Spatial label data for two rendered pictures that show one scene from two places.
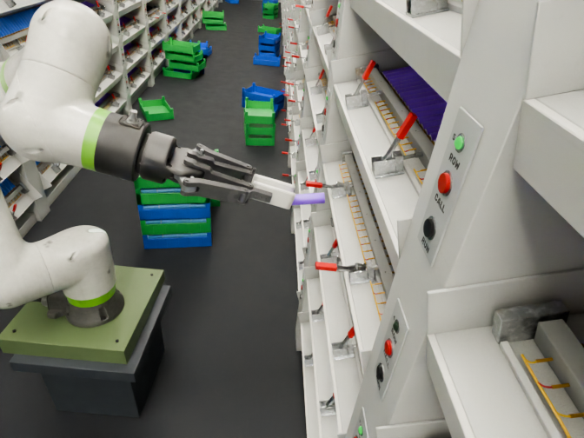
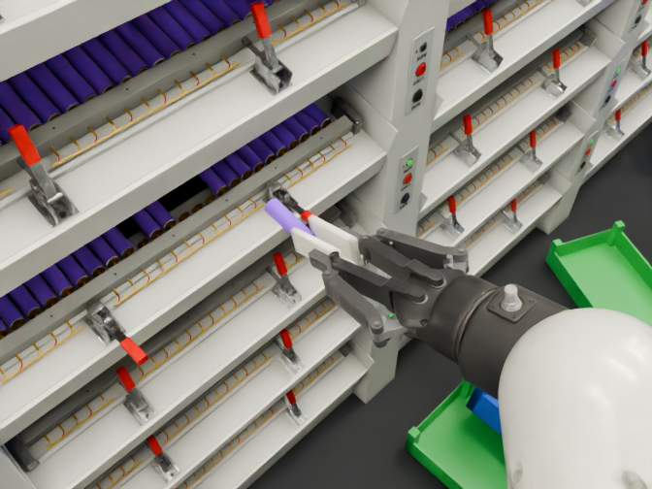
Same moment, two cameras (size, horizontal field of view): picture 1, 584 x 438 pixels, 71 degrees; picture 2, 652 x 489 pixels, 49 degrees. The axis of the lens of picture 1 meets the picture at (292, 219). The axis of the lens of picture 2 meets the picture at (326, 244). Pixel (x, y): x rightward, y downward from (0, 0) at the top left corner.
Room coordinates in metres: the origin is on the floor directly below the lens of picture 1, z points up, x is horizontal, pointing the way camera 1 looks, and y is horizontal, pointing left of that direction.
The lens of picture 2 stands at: (0.87, 0.40, 1.45)
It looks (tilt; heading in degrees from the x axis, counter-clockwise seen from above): 50 degrees down; 230
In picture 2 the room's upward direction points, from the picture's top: straight up
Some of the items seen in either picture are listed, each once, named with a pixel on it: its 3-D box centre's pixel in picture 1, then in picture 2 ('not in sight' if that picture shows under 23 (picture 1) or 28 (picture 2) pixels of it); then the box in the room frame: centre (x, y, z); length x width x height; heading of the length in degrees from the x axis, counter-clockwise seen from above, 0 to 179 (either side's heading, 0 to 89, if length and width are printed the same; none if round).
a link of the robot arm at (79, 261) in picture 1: (80, 265); not in sight; (0.76, 0.53, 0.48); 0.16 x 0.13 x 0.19; 135
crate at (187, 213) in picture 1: (175, 199); not in sight; (1.53, 0.53, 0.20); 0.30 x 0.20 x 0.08; 103
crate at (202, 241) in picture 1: (179, 228); not in sight; (1.53, 0.53, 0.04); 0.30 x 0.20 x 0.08; 103
